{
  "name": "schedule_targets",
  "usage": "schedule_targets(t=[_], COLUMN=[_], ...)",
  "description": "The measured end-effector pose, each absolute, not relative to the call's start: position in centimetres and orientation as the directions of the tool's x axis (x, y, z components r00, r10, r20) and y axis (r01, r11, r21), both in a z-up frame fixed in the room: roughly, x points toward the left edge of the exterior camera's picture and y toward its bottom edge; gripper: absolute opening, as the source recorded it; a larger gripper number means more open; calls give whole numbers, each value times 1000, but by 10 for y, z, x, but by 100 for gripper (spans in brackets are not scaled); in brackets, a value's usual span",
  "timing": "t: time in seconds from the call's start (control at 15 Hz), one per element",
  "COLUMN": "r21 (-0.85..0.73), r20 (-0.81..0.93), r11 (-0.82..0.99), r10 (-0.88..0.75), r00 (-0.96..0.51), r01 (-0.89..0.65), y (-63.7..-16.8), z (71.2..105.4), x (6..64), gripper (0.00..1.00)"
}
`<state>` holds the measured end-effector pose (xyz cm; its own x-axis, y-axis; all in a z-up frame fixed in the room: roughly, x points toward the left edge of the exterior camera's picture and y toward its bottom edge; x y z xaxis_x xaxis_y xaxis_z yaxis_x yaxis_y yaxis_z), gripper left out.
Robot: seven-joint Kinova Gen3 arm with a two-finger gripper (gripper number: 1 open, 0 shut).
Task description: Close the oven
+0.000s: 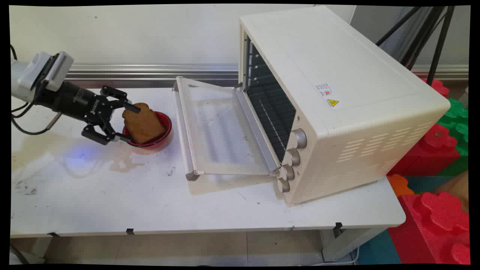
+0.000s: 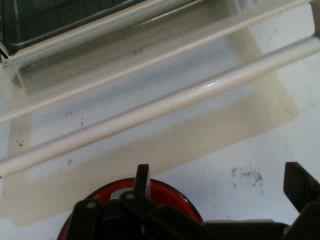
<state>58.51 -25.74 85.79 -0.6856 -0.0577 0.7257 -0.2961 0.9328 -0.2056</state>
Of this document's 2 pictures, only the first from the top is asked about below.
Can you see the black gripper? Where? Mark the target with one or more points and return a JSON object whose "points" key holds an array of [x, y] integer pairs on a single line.
{"points": [[75, 99]]}

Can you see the brown toast slice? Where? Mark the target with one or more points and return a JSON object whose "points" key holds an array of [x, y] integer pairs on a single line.
{"points": [[144, 125]]}

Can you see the red bowl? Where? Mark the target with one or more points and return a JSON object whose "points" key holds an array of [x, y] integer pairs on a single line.
{"points": [[167, 125]]}

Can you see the glass oven door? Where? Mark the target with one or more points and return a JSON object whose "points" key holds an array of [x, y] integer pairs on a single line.
{"points": [[221, 127]]}

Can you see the large silver oven knob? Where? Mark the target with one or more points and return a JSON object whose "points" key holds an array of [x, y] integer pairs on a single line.
{"points": [[298, 138]]}

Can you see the white label sticker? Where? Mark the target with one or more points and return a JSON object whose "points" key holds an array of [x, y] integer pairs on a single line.
{"points": [[324, 90]]}

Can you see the yellow warning sticker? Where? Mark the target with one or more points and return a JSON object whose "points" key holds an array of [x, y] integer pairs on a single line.
{"points": [[333, 102]]}

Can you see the cream toaster oven body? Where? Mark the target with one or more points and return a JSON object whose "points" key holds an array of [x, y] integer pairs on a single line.
{"points": [[337, 56]]}

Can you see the orange foam block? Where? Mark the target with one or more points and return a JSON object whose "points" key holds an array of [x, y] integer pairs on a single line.
{"points": [[399, 184]]}

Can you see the teal foam floor mat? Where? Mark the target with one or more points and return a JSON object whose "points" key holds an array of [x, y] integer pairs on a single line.
{"points": [[378, 249]]}

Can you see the teal foam block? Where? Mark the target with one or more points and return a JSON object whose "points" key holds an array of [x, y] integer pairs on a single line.
{"points": [[425, 183]]}

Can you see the small red foam block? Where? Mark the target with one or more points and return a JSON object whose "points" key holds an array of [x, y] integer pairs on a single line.
{"points": [[438, 87]]}

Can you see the black tripod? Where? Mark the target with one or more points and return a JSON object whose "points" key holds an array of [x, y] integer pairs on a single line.
{"points": [[439, 48]]}

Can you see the large red foam block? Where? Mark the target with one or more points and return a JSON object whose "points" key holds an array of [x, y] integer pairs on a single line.
{"points": [[431, 228]]}

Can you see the green foam block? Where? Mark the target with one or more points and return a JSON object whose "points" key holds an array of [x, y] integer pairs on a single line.
{"points": [[457, 120]]}

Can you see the aluminium wall rail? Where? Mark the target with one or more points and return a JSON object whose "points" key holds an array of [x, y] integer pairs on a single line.
{"points": [[150, 71]]}

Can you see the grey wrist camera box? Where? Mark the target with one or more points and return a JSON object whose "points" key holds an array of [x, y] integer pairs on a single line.
{"points": [[60, 69]]}

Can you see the white table leg frame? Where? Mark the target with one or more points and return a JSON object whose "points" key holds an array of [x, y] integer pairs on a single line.
{"points": [[345, 243]]}

